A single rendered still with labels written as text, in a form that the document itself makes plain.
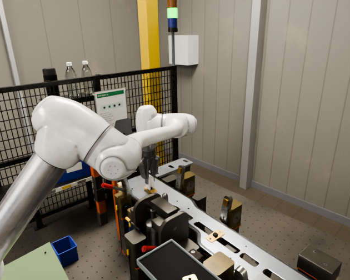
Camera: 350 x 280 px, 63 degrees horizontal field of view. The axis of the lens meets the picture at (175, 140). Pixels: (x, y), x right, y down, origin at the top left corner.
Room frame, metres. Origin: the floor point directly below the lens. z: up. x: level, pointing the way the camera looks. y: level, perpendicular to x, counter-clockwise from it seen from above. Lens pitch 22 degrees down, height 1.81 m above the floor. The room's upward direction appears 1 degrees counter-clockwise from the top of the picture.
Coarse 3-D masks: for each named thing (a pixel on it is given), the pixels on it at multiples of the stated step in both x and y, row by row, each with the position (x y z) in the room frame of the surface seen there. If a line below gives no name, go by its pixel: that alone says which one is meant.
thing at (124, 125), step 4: (120, 120) 1.53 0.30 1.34; (124, 120) 1.55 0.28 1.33; (128, 120) 1.56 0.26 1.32; (116, 124) 1.51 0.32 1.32; (120, 124) 1.53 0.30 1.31; (124, 124) 1.55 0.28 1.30; (128, 124) 1.56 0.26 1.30; (116, 128) 1.51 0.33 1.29; (120, 128) 1.53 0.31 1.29; (124, 128) 1.55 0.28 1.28; (128, 128) 1.56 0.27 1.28; (124, 132) 1.54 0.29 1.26; (128, 132) 1.56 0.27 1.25
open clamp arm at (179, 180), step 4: (180, 168) 1.37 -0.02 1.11; (184, 168) 1.38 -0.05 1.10; (180, 172) 1.37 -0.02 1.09; (184, 172) 1.38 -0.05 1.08; (180, 176) 1.37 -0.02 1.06; (176, 180) 1.39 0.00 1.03; (180, 180) 1.36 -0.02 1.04; (176, 184) 1.38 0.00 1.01; (180, 184) 1.36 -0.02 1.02; (176, 188) 1.37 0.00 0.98; (180, 188) 1.36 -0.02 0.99
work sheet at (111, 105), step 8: (120, 88) 1.85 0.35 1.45; (96, 96) 1.75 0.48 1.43; (104, 96) 1.78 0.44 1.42; (112, 96) 1.81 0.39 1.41; (120, 96) 1.85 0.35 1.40; (96, 104) 1.74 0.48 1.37; (104, 104) 1.78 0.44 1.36; (112, 104) 1.81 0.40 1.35; (120, 104) 1.85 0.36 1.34; (96, 112) 1.74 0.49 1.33; (104, 112) 1.77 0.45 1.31; (112, 112) 1.81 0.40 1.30; (120, 112) 1.84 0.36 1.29; (112, 120) 1.80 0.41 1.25
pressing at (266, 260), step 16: (144, 192) 1.31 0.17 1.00; (160, 192) 1.31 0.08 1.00; (176, 192) 1.31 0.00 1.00; (192, 208) 1.16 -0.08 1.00; (192, 224) 1.04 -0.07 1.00; (208, 224) 1.04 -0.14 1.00; (224, 224) 1.04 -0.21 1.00; (240, 240) 0.93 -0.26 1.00; (208, 256) 0.86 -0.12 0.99; (256, 256) 0.84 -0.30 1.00; (272, 256) 0.85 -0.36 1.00; (256, 272) 0.77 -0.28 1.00; (272, 272) 0.77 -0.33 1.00; (288, 272) 0.77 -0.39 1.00
